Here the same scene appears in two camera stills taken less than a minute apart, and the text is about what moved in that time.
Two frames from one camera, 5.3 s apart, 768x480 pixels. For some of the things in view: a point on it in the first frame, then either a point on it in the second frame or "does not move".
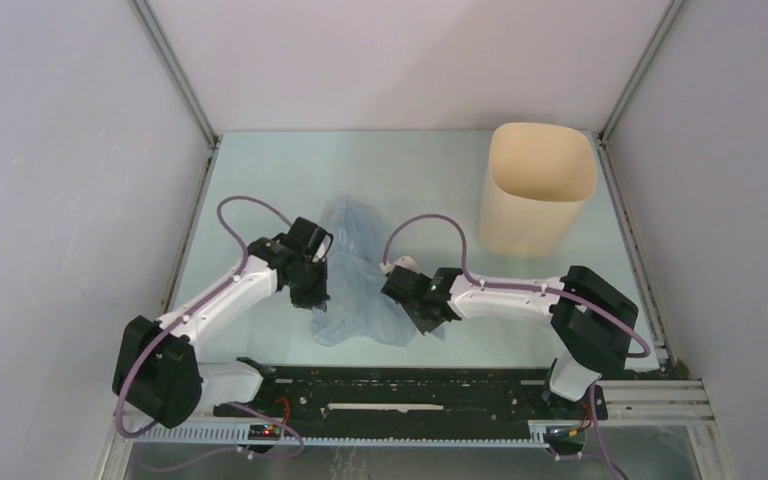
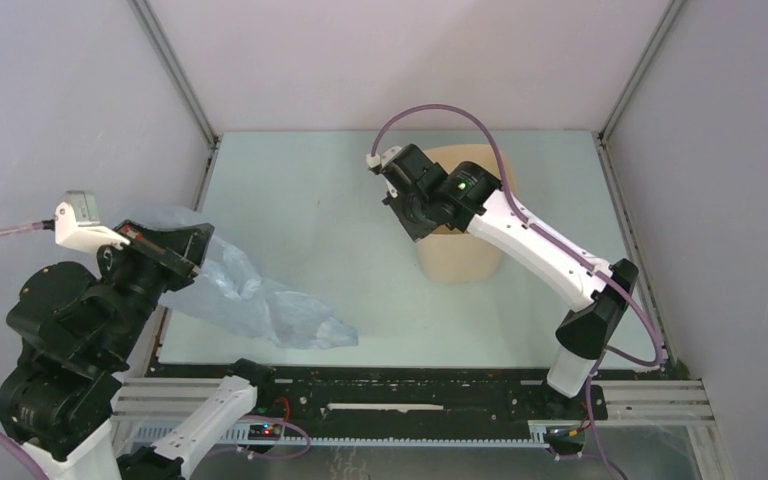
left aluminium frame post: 189,96 does not move
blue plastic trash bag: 361,306 to 232,292
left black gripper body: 310,288 to 143,277
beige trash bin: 540,177 to 465,257
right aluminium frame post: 606,151 does not move
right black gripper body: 425,323 to 410,212
